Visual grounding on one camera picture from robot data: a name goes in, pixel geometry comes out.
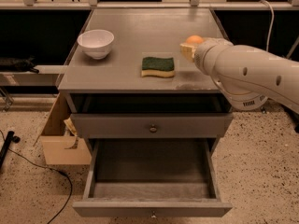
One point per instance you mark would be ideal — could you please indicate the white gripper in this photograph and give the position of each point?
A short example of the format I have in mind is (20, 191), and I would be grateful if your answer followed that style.
(199, 54)

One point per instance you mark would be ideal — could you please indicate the orange fruit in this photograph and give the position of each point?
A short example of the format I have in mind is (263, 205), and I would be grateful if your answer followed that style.
(194, 39)

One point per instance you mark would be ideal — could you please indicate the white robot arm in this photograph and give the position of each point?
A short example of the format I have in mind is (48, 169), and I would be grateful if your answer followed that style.
(245, 75)

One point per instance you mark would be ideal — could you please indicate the grey drawer cabinet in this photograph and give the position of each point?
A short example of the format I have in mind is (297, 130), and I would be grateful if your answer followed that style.
(114, 85)

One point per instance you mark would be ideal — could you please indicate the closed grey top drawer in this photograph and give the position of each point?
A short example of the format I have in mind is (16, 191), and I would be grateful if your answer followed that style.
(202, 125)

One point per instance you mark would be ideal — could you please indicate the open grey middle drawer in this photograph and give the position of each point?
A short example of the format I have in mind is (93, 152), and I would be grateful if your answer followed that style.
(151, 178)

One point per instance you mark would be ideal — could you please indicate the green yellow sponge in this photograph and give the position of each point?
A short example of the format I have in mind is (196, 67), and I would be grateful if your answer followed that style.
(158, 67)

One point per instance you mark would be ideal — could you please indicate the white ceramic bowl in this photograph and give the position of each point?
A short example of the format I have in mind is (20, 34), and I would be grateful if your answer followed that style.
(97, 43)

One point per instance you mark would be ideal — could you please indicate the cardboard box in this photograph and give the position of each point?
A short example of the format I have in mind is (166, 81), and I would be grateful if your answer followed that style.
(60, 146)

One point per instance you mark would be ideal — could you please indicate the black object on shelf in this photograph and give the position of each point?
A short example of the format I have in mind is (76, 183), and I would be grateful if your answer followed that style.
(17, 65)

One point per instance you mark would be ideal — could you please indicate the black bar on floor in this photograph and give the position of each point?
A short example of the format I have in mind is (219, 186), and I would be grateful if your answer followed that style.
(11, 137)

